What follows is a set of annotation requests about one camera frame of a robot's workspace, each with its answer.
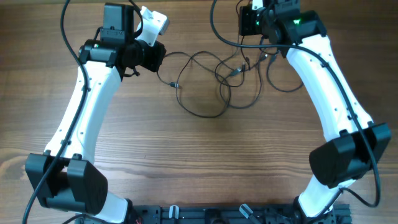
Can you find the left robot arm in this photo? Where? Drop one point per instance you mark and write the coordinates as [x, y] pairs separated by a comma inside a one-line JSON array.
[[64, 176]]

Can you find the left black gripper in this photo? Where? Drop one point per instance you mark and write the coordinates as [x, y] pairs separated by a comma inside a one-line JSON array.
[[158, 51]]

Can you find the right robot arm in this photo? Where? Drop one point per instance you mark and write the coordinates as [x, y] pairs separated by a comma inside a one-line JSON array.
[[353, 143]]

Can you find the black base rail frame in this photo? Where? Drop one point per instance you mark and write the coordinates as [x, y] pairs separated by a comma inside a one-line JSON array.
[[278, 214]]

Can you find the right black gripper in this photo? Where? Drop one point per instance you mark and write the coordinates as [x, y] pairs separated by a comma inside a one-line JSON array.
[[247, 21]]

